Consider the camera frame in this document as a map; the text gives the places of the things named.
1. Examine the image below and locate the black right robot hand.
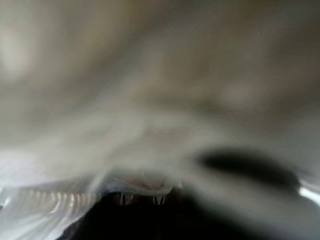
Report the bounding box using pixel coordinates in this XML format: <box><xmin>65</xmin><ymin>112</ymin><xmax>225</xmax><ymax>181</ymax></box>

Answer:
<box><xmin>62</xmin><ymin>148</ymin><xmax>320</xmax><ymax>240</ymax></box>

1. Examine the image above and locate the white frilled cloth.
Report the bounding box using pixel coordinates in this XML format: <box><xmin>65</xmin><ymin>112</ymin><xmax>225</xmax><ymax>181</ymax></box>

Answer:
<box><xmin>0</xmin><ymin>0</ymin><xmax>320</xmax><ymax>240</ymax></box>

